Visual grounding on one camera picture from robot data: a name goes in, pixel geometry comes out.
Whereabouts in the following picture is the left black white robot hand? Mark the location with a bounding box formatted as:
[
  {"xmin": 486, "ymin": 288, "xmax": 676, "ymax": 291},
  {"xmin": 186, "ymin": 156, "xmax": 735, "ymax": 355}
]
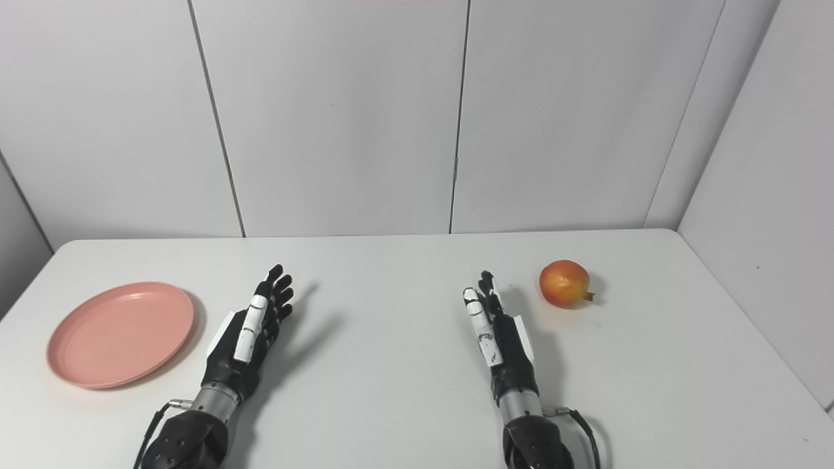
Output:
[{"xmin": 201, "ymin": 264, "xmax": 295, "ymax": 403}]

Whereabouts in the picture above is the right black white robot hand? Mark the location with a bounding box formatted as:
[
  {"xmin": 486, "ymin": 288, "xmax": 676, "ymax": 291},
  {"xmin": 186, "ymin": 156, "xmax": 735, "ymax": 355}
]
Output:
[{"xmin": 463, "ymin": 270, "xmax": 540, "ymax": 403}]

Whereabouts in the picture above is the red yellow pomegranate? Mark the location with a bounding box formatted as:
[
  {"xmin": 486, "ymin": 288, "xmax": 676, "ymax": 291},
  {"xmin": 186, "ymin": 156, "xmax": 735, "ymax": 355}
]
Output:
[{"xmin": 539, "ymin": 260, "xmax": 596, "ymax": 308}]

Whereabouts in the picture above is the pink round plate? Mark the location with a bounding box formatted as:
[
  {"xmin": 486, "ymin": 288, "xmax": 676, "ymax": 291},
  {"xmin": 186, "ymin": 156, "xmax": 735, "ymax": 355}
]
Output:
[{"xmin": 46, "ymin": 281, "xmax": 195, "ymax": 390}]

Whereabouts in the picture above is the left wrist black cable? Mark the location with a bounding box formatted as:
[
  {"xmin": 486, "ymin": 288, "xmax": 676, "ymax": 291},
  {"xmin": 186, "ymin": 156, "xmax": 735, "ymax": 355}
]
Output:
[{"xmin": 132, "ymin": 399, "xmax": 194, "ymax": 469}]

